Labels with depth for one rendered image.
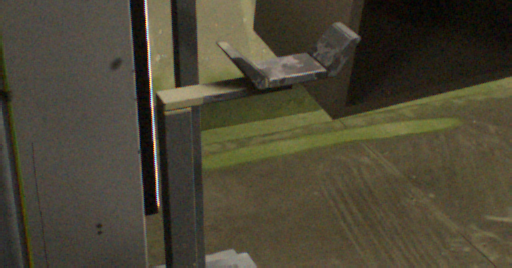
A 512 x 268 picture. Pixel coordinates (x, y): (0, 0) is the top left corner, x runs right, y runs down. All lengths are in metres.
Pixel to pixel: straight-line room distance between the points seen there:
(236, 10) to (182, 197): 2.23
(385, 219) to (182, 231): 1.84
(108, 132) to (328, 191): 1.37
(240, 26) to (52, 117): 1.66
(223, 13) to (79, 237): 1.60
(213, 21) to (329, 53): 2.20
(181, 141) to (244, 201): 1.91
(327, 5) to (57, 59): 0.82
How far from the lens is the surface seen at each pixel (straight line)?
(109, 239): 1.27
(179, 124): 0.55
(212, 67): 2.74
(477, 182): 2.59
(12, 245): 0.65
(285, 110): 2.82
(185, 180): 0.57
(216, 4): 2.78
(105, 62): 1.16
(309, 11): 1.93
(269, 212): 2.41
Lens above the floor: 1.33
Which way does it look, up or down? 27 degrees down
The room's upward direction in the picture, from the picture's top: straight up
